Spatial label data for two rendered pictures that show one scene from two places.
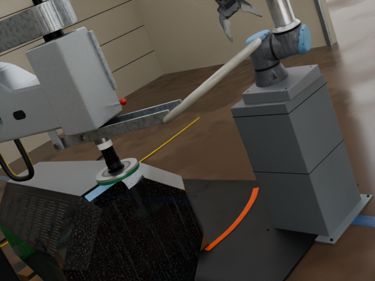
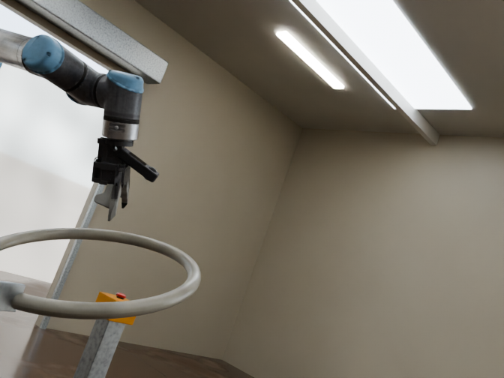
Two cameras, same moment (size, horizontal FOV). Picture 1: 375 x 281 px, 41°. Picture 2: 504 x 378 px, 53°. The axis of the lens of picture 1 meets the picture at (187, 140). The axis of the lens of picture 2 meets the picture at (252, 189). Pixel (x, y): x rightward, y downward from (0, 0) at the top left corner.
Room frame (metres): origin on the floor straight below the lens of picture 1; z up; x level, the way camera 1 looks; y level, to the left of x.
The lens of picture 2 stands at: (1.75, 1.01, 1.31)
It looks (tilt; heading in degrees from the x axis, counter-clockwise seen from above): 10 degrees up; 264
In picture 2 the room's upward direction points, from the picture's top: 20 degrees clockwise
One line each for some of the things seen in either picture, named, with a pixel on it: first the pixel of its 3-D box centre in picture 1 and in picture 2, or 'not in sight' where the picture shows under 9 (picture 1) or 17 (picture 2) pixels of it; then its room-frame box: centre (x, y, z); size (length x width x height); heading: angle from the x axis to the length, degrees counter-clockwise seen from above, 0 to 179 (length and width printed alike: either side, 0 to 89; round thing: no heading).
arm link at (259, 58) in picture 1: (263, 48); not in sight; (2.72, -0.58, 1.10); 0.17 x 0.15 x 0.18; 54
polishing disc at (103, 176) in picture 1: (116, 169); not in sight; (2.28, 0.37, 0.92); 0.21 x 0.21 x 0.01
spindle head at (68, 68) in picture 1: (64, 88); not in sight; (2.33, 0.43, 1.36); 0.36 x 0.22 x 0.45; 55
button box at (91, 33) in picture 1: (97, 62); not in sight; (2.33, 0.24, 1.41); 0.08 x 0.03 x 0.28; 55
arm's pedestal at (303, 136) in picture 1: (297, 155); not in sight; (2.73, -0.57, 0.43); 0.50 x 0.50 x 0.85; 38
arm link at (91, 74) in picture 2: not in sight; (90, 87); (2.10, -0.34, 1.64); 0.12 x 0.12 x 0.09; 54
